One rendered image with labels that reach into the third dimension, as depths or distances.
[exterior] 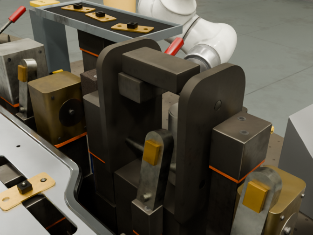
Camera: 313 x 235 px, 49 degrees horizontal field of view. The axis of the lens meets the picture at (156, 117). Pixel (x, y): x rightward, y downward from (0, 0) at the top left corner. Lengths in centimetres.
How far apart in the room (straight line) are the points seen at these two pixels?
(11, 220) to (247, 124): 34
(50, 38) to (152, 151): 63
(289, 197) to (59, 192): 32
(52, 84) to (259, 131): 41
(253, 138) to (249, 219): 10
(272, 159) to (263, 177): 75
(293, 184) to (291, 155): 46
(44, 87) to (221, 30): 50
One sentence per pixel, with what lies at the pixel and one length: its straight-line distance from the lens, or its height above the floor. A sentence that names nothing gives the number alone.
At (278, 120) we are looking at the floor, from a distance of 285.
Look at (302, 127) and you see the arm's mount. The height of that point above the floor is 92.
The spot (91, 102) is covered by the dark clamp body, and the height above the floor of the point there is 108.
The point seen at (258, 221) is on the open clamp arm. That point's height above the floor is 105.
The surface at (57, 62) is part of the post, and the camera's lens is 106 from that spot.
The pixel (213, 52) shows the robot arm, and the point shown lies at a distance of 90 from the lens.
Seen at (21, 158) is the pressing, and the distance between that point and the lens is 64.
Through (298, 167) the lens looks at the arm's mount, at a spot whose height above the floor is 82.
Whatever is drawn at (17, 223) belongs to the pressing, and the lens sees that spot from 52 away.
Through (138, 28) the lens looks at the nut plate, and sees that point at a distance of 72.
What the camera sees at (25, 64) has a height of 110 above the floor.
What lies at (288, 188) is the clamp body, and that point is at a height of 107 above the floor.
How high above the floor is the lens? 136
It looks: 30 degrees down
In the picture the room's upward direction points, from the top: straight up
